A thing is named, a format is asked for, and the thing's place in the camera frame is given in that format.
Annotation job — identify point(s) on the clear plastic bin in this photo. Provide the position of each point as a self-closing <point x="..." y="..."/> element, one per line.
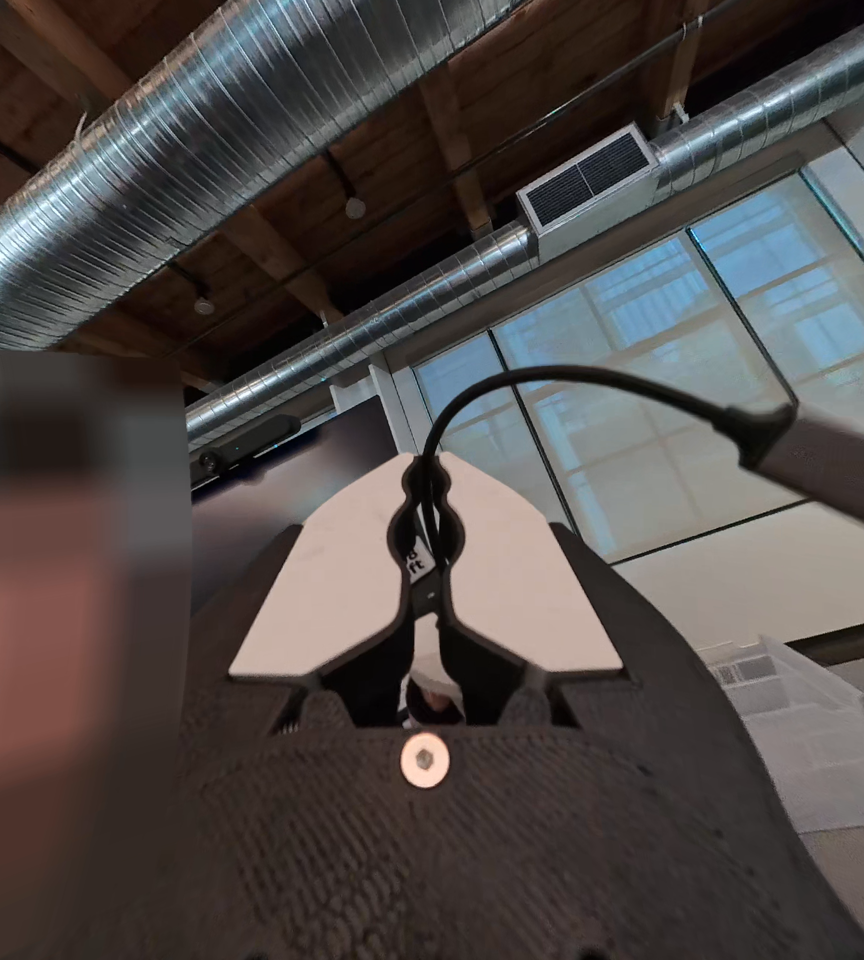
<point x="799" y="720"/>

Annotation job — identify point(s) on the dark monitor screen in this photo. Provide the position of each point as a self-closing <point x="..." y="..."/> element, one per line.
<point x="252" y="525"/>

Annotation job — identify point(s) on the black webcam bar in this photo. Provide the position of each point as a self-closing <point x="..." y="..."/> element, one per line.
<point x="252" y="446"/>

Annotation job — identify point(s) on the white air vent grille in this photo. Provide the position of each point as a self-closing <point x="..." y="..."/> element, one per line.
<point x="589" y="180"/>

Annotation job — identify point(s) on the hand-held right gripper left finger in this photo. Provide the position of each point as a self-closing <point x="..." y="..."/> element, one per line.
<point x="327" y="592"/>

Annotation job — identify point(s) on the silver ventilation duct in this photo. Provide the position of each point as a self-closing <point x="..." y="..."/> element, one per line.
<point x="177" y="150"/>
<point x="372" y="330"/>

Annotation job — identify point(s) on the round ceiling spotlight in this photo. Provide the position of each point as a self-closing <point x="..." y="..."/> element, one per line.
<point x="354" y="208"/>
<point x="203" y="305"/>

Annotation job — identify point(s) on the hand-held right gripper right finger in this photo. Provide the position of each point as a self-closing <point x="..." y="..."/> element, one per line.
<point x="529" y="592"/>

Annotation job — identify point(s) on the large window with blinds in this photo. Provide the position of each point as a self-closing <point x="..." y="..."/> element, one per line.
<point x="626" y="337"/>

